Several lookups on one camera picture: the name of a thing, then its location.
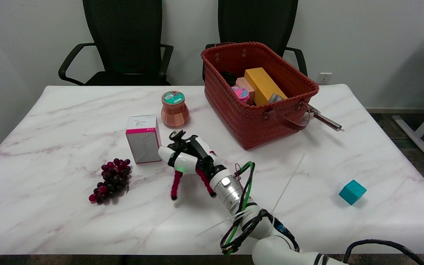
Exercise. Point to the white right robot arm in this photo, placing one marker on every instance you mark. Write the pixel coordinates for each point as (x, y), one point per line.
(230, 191)

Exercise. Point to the long white zip tie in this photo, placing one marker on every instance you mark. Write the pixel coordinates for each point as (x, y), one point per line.
(289, 182)

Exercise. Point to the small grey item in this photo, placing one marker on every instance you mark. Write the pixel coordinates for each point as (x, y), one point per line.
(275, 98)

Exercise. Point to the yellow rectangular box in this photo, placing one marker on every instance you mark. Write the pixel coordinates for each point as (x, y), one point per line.
(263, 84)

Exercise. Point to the black round item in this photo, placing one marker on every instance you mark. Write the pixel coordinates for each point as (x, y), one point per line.
(228, 78)

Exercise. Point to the red woven basket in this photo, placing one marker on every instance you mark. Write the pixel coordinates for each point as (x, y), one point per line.
(256, 125)

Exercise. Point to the black mesh office chair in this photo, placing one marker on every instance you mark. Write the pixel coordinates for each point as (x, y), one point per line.
(260, 20)
(123, 33)

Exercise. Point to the white wall socket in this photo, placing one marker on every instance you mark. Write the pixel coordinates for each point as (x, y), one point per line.
(324, 78)

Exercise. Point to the pink round container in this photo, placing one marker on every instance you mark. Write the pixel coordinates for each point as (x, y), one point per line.
(240, 95)

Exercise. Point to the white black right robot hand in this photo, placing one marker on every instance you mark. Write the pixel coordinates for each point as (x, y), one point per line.
(188, 160)

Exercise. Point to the dark red grape bunch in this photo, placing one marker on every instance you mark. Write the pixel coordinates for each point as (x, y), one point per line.
(112, 180)

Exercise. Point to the white pink carton box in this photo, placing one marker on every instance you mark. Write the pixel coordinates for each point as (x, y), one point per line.
(144, 141)

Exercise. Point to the brown jar teal lid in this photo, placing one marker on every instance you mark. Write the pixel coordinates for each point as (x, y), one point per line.
(175, 112)

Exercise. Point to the red black flexible tripod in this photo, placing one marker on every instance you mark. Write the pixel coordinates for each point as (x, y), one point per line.
(176, 186)

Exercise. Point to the short white zip tie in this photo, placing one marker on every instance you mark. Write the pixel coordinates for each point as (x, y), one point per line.
(215, 225)

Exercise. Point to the teal cube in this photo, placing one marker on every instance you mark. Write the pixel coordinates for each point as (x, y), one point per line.
(352, 191)

